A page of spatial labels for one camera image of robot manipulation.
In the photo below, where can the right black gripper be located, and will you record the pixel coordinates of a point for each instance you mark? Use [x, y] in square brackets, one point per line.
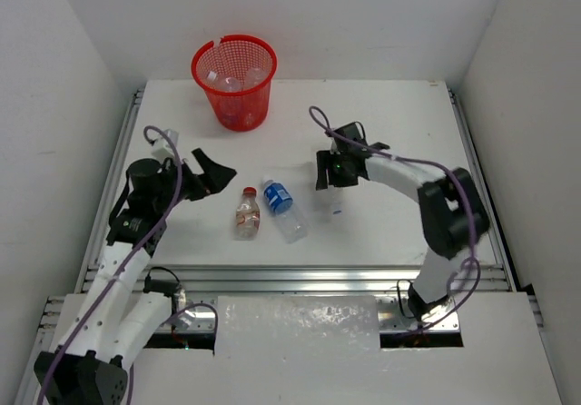
[325, 159]

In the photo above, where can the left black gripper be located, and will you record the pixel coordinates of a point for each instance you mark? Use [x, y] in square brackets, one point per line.
[196, 182]

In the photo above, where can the clear bottle blue-white cap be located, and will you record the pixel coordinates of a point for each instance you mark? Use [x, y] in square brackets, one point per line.
[328, 203]

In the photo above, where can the blue-label bottle white cap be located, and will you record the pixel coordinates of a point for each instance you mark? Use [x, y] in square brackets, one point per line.
[285, 211]

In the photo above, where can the large clear plastic bottle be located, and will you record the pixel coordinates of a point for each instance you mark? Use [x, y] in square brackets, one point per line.
[223, 82]

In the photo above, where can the clear crushed bottle blue cap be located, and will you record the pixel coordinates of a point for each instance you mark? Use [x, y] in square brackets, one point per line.
[254, 77]

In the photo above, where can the blue-label plastic bottle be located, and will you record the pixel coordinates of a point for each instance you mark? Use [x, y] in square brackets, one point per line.
[238, 115]

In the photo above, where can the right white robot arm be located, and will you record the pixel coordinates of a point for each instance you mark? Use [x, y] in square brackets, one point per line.
[453, 217]

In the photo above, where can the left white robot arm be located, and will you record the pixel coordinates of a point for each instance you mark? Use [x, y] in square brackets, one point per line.
[92, 362]

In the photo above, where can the red mesh plastic bin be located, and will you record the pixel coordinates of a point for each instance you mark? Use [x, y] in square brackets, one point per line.
[236, 72]

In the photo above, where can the red-capped labelled plastic bottle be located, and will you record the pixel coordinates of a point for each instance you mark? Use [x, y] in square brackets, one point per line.
[247, 215]

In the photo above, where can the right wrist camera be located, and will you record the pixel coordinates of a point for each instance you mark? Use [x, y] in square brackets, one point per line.
[354, 131]

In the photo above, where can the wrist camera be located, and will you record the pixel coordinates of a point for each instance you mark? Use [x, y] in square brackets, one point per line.
[161, 149]
[354, 131]

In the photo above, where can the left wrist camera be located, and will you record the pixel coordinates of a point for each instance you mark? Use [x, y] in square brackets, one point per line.
[161, 149]

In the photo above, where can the aluminium frame rail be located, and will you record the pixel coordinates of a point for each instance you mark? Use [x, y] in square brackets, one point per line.
[286, 279]

